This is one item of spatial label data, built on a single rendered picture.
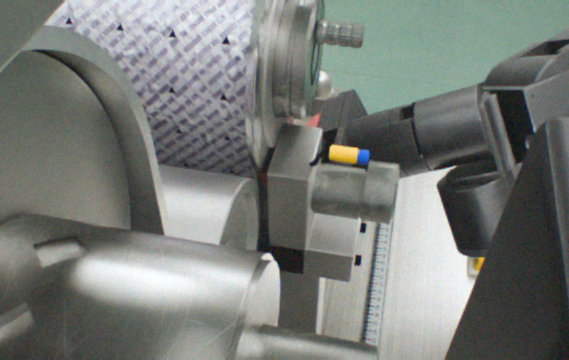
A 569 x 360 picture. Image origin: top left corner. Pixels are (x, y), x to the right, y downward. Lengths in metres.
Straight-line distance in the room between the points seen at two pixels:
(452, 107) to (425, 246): 0.30
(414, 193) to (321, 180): 0.41
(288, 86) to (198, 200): 0.09
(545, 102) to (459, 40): 2.30
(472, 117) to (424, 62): 2.15
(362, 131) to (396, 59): 2.12
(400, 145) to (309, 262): 0.12
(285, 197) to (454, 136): 0.14
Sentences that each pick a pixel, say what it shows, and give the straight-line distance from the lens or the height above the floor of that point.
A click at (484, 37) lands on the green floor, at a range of 2.82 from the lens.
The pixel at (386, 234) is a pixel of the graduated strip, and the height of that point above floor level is 0.90.
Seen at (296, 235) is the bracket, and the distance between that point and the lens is 0.40.
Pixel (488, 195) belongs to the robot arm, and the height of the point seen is 1.14.
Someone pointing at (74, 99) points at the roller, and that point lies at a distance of 0.17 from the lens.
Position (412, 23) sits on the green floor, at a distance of 2.84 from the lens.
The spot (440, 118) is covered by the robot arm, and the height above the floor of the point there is 1.18.
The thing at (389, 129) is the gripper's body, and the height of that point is 1.16.
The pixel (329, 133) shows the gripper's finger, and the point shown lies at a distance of 0.49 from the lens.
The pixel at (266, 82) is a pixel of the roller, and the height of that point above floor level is 1.27.
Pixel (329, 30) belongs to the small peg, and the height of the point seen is 1.28.
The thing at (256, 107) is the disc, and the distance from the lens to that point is 0.32.
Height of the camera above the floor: 1.47
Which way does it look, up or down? 46 degrees down
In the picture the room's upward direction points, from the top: straight up
